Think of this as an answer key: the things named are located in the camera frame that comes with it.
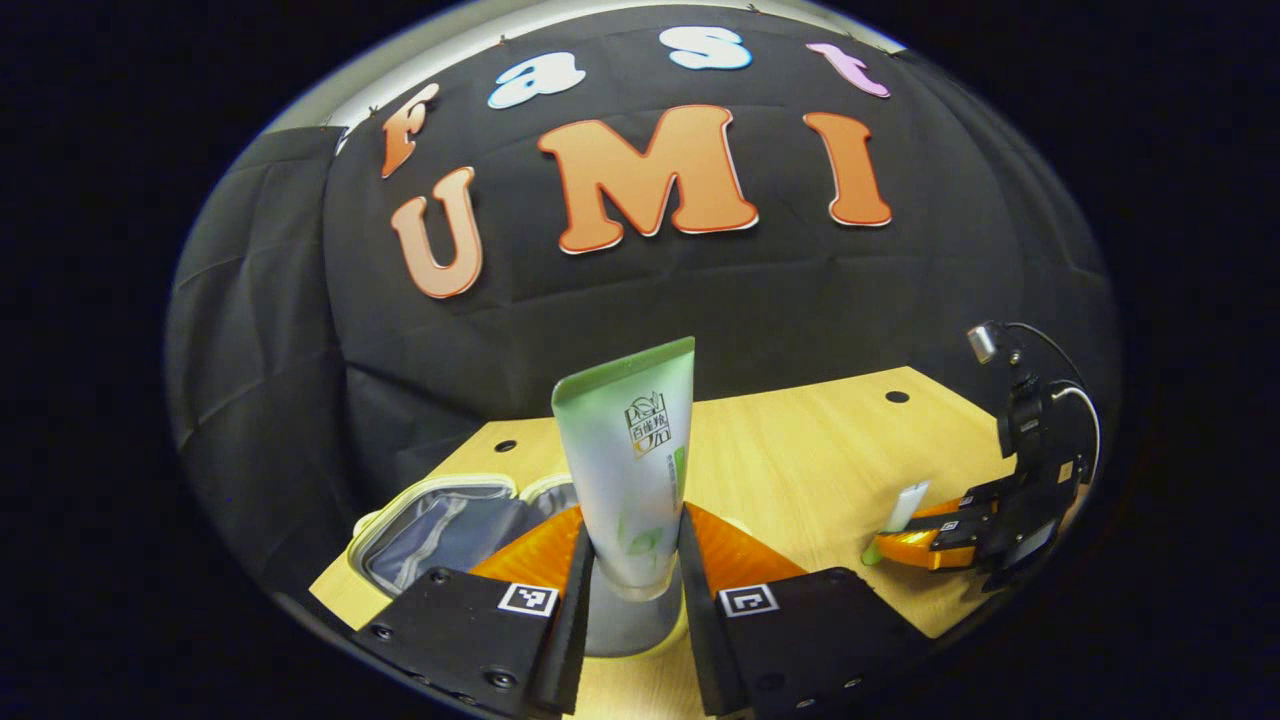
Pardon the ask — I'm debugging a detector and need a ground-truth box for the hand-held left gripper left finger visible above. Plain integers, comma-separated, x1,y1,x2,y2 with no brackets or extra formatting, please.
350,505,596,719

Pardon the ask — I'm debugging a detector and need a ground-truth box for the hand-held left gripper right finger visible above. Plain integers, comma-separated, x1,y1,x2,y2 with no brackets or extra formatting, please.
678,503,931,719

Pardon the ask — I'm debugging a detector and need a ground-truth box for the small white green skincare tube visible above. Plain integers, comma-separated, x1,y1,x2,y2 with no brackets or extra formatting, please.
862,480,932,567

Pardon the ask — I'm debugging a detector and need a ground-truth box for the large green white skincare tube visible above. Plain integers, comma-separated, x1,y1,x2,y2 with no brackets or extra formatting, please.
551,336,697,658

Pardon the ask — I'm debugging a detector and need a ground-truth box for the pale yellow suitcase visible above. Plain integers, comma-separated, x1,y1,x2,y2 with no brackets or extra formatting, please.
348,473,583,599

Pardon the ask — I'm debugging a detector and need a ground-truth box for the row of black cloth clips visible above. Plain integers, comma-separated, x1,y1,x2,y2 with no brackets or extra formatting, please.
318,3,906,126

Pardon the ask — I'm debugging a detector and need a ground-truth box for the thin white gripper cable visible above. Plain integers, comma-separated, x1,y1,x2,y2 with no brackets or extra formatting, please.
1050,385,1103,486

